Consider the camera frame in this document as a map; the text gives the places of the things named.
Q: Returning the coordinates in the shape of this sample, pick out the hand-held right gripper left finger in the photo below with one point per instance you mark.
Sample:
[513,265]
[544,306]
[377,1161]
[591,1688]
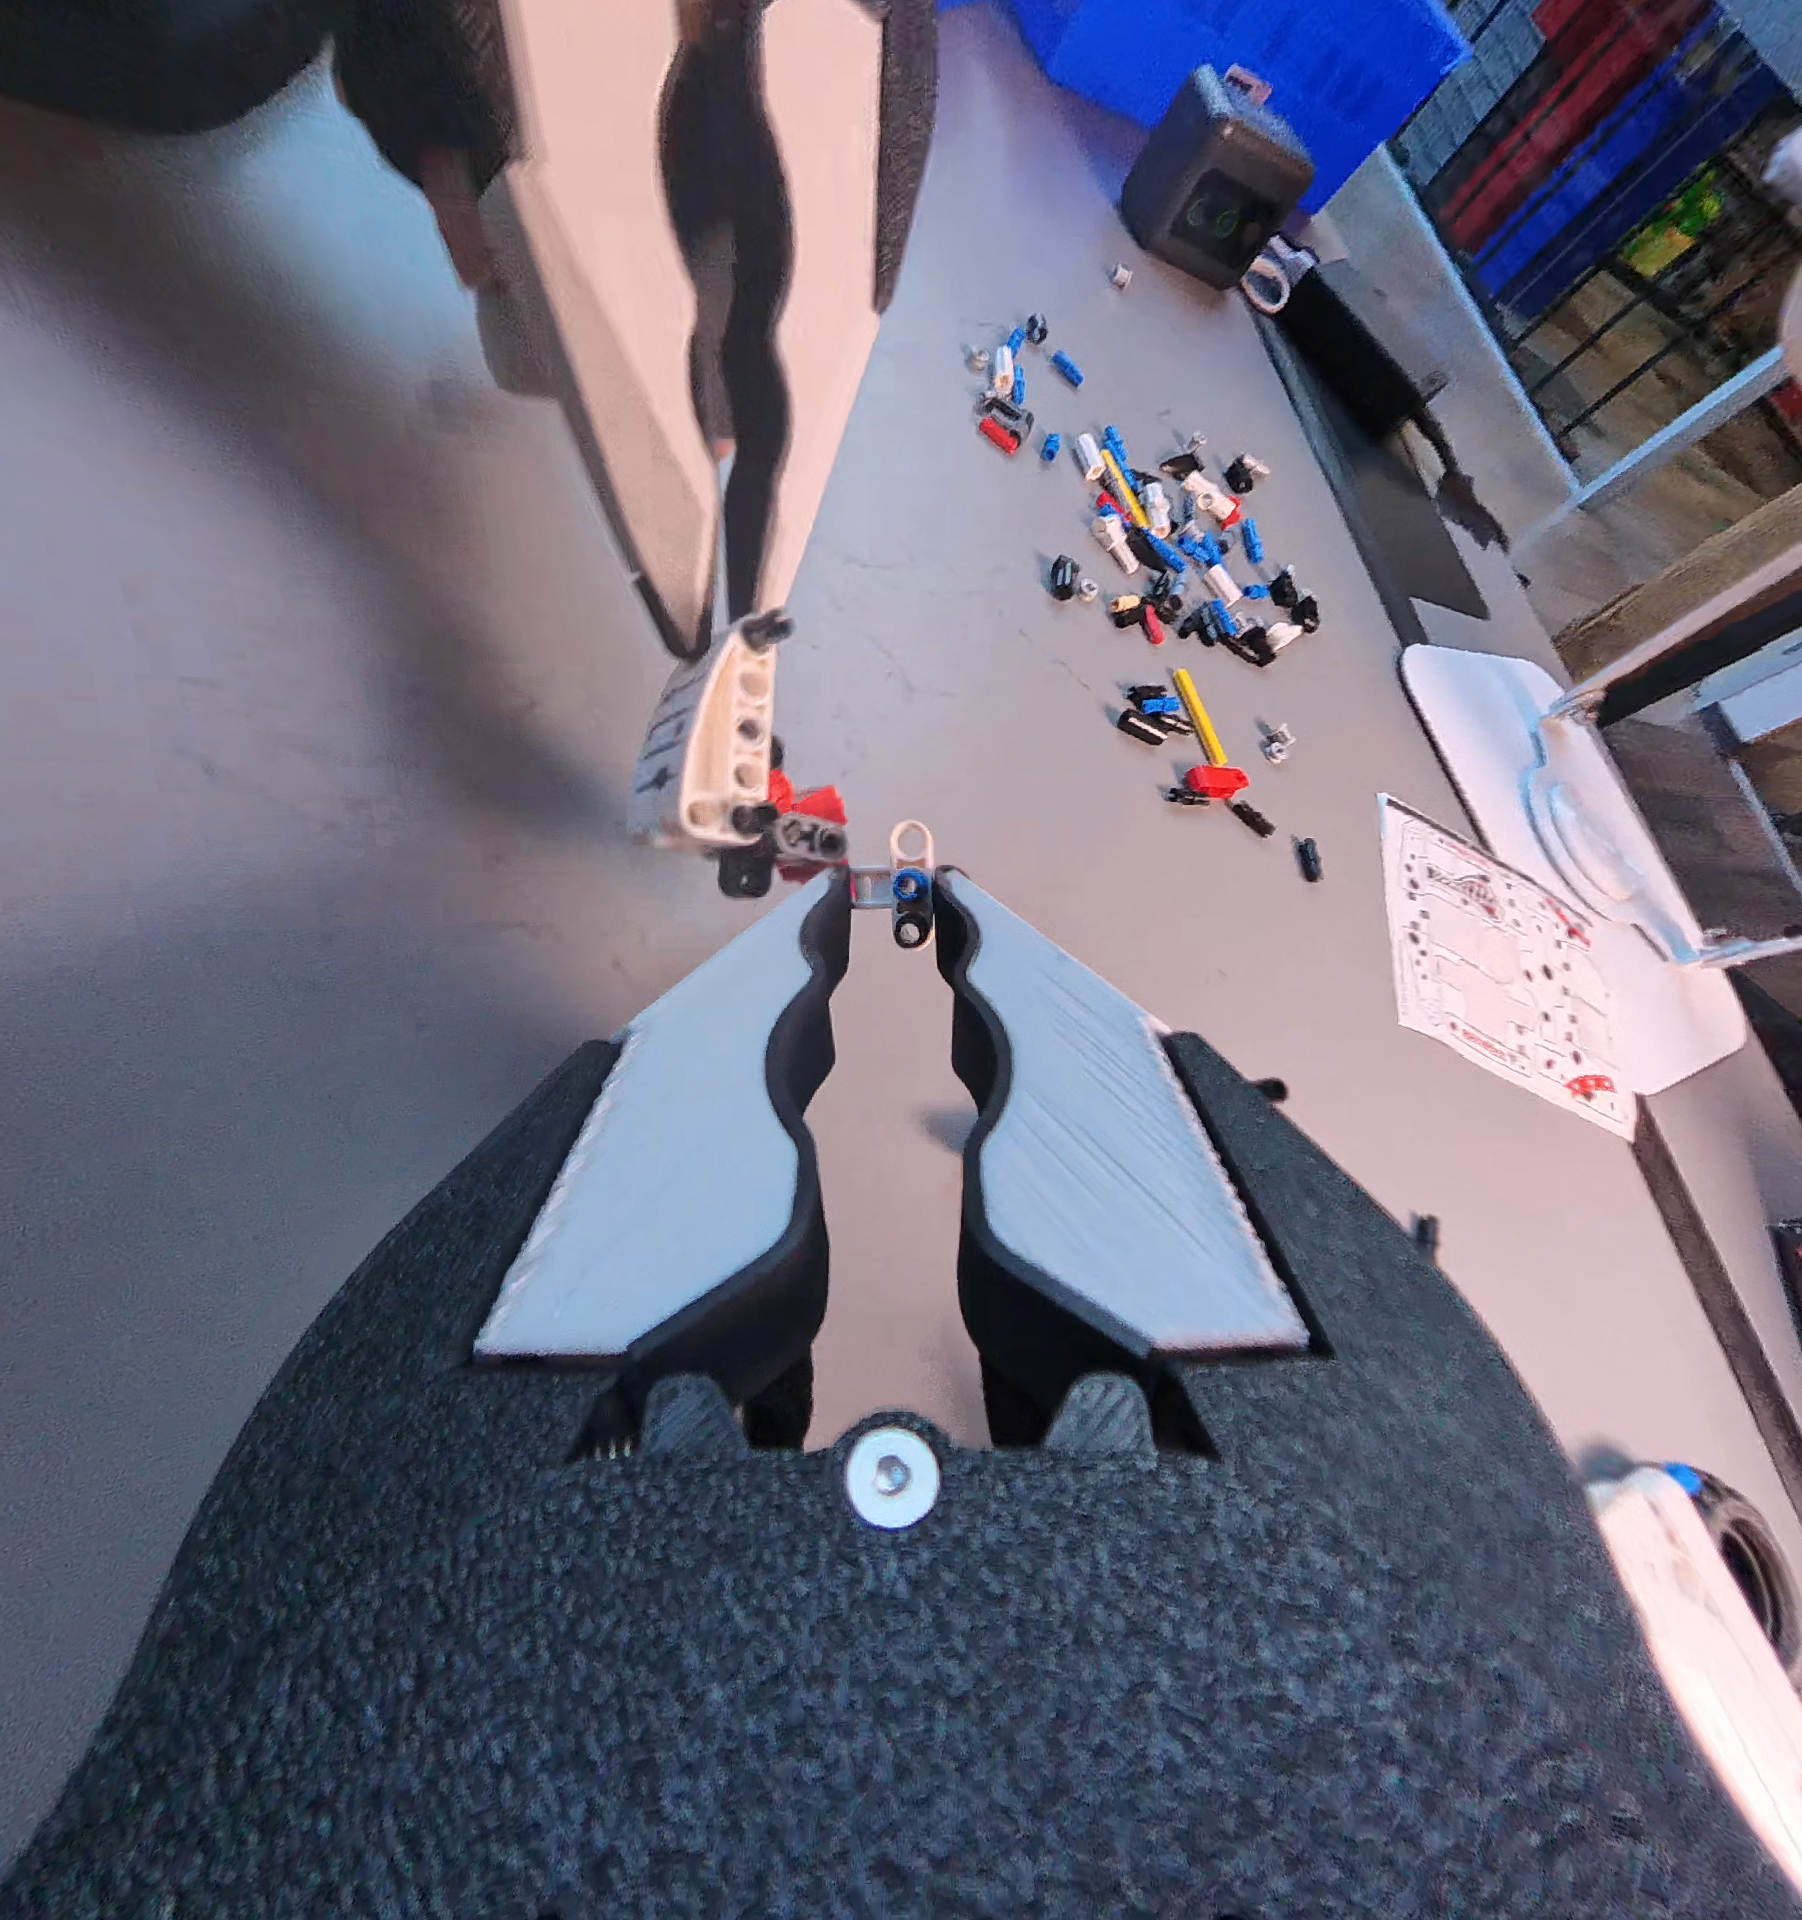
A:
[662,1171]

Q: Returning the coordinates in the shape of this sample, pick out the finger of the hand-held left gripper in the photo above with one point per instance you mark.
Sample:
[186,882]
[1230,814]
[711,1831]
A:
[830,211]
[600,301]

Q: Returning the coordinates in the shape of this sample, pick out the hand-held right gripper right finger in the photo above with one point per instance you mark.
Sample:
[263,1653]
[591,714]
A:
[1126,1171]

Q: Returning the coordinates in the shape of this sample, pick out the small white blue brick piece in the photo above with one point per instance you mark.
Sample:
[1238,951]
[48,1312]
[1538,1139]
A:
[908,877]

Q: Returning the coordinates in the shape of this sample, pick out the red white black brick subassembly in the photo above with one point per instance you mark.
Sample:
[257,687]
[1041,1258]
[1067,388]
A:
[715,735]

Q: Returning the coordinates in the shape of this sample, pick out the person's left forearm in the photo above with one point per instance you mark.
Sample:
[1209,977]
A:
[120,46]

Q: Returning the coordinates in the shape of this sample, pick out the grey desk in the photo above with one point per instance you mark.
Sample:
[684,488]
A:
[242,900]

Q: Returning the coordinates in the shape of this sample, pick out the short black brick piece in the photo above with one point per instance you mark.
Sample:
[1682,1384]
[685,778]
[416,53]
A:
[1308,856]

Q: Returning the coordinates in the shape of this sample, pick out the black box device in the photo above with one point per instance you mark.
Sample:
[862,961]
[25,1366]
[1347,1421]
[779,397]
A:
[1215,175]

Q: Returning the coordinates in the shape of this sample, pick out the sticker sheet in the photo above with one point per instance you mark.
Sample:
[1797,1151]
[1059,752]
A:
[1500,961]

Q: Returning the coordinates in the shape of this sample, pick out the blue plastic bin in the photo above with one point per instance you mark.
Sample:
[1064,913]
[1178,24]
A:
[1230,46]

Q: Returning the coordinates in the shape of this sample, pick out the pile of small toy bricks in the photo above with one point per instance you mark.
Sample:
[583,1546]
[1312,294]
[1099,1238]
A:
[1172,526]

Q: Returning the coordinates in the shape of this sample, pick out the black power adapter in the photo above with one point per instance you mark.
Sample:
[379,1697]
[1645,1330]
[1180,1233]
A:
[1366,377]

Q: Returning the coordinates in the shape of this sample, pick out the white booklet stand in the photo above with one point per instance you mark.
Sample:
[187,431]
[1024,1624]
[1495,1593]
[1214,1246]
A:
[1517,735]

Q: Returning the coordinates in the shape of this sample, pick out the partly built toy brick vehicle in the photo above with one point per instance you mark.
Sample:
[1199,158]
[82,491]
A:
[1710,1682]

